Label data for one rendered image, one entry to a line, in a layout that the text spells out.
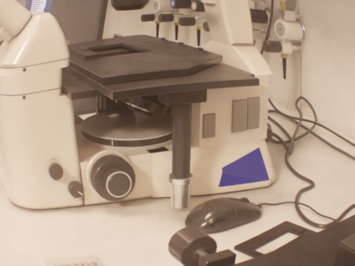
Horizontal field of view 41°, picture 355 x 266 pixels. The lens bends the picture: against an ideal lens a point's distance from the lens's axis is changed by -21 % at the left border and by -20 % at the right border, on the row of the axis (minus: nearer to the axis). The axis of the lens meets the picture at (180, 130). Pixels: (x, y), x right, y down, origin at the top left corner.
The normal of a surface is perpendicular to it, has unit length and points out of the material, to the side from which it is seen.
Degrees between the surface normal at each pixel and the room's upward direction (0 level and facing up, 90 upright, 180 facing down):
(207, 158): 48
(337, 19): 90
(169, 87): 90
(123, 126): 0
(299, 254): 0
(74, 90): 0
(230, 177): 81
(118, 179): 90
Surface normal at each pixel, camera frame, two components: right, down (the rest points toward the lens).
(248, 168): 0.35, -0.43
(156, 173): 0.16, 0.29
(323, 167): 0.02, -0.96
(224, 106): 0.47, 0.27
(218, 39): -0.86, 0.36
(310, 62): -0.88, 0.12
